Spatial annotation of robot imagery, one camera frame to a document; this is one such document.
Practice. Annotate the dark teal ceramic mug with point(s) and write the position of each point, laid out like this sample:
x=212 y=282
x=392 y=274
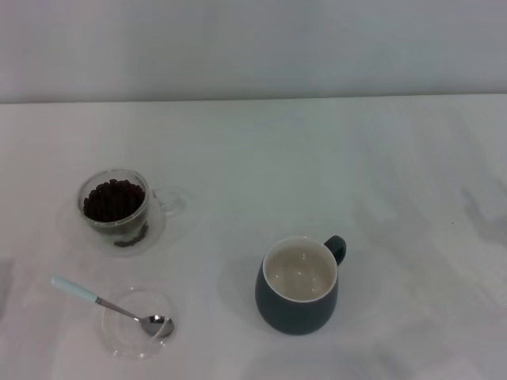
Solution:
x=293 y=316

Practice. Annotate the small clear glass dish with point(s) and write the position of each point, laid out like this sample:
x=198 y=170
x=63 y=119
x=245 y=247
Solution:
x=119 y=340

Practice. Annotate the coffee bean pile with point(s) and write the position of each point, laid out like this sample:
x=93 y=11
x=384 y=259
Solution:
x=113 y=202

